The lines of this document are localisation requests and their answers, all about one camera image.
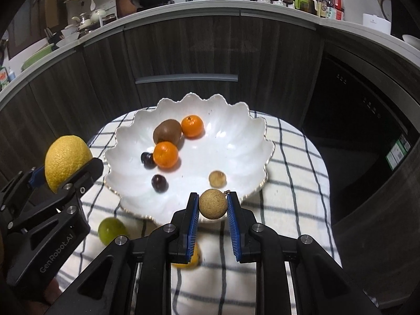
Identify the group of condiment bottles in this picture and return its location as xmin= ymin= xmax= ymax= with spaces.
xmin=272 ymin=0 xmax=345 ymax=22

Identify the orange tangerine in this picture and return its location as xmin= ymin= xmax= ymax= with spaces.
xmin=153 ymin=141 xmax=180 ymax=169
xmin=181 ymin=115 xmax=204 ymax=138

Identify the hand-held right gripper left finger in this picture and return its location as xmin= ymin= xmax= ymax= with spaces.
xmin=43 ymin=192 xmax=200 ymax=315

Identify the pile of white dishes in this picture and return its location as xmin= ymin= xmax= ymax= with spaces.
xmin=46 ymin=9 xmax=119 ymax=48

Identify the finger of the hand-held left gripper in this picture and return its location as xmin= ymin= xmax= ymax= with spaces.
xmin=0 ymin=158 xmax=104 ymax=235
xmin=0 ymin=167 xmax=46 ymax=204

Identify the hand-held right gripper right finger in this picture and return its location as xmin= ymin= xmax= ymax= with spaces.
xmin=226 ymin=192 xmax=383 ymax=315

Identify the green lime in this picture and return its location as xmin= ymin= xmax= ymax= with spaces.
xmin=98 ymin=217 xmax=129 ymax=246

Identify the grey drawer handle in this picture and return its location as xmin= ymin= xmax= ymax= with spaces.
xmin=134 ymin=74 xmax=238 ymax=85

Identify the dark purple grape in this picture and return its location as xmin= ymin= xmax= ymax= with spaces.
xmin=141 ymin=151 xmax=156 ymax=169
xmin=151 ymin=175 xmax=169 ymax=191

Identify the white black checked cloth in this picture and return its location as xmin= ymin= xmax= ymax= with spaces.
xmin=54 ymin=107 xmax=343 ymax=315

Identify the yellow lemon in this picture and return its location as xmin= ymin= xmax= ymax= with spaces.
xmin=45 ymin=135 xmax=93 ymax=194
xmin=172 ymin=241 xmax=201 ymax=270

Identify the dark wood kitchen cabinet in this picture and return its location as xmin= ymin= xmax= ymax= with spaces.
xmin=0 ymin=15 xmax=325 ymax=178

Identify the white scalloped bowl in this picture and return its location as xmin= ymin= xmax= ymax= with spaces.
xmin=103 ymin=92 xmax=275 ymax=225

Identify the black built-in dishwasher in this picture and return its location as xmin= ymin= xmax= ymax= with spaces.
xmin=300 ymin=54 xmax=420 ymax=227

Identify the green lidded jug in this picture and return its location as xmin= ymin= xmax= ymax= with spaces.
xmin=294 ymin=0 xmax=317 ymax=14

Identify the small white bowl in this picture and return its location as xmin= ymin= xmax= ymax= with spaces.
xmin=402 ymin=34 xmax=420 ymax=51

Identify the tan longan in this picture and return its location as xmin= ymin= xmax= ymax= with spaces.
xmin=198 ymin=188 xmax=228 ymax=220
xmin=209 ymin=170 xmax=227 ymax=187

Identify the white cardboard box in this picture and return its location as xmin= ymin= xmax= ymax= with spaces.
xmin=363 ymin=13 xmax=392 ymax=35

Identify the brown kiwi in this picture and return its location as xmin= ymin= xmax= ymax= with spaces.
xmin=153 ymin=119 xmax=182 ymax=146

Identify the green plastic basin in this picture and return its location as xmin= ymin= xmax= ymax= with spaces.
xmin=21 ymin=44 xmax=55 ymax=71

